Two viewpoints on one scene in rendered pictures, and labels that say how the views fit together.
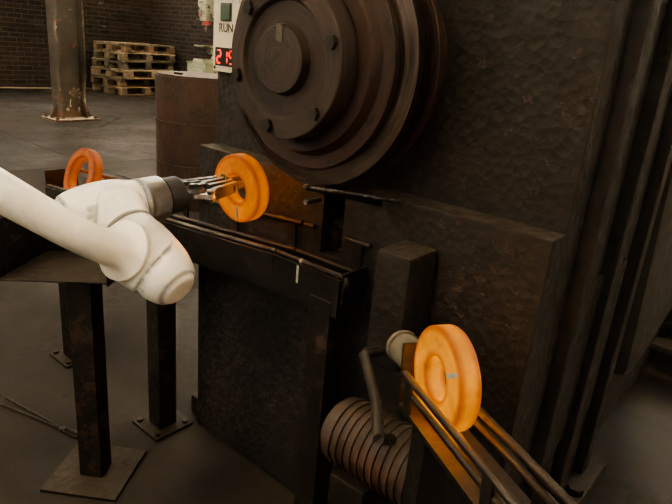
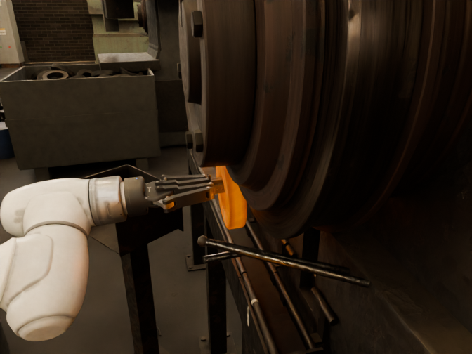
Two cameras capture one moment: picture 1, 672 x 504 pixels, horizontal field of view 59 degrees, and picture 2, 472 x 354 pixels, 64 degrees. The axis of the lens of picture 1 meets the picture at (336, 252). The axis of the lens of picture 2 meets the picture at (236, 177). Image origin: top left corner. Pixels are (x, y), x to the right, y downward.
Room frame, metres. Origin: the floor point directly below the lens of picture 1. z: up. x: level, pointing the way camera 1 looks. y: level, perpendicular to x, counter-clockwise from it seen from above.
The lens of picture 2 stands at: (0.76, -0.22, 1.16)
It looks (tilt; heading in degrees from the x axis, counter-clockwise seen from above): 24 degrees down; 39
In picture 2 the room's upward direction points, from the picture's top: straight up
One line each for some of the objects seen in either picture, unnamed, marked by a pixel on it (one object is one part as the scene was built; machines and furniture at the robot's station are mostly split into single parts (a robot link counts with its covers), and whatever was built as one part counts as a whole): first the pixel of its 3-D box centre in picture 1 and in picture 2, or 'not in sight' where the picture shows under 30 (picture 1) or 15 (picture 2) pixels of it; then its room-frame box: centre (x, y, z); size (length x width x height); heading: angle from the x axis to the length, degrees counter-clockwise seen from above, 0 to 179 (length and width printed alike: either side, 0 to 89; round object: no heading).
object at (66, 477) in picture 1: (80, 353); (135, 289); (1.30, 0.62, 0.36); 0.26 x 0.20 x 0.72; 86
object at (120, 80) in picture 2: not in sight; (90, 113); (2.40, 2.62, 0.39); 1.03 x 0.83 x 0.79; 145
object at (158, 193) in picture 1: (150, 199); (111, 199); (1.12, 0.37, 0.83); 0.09 x 0.06 x 0.09; 51
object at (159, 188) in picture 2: (212, 188); (185, 192); (1.22, 0.27, 0.84); 0.11 x 0.01 x 0.04; 140
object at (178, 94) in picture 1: (199, 139); not in sight; (4.13, 1.02, 0.45); 0.59 x 0.59 x 0.89
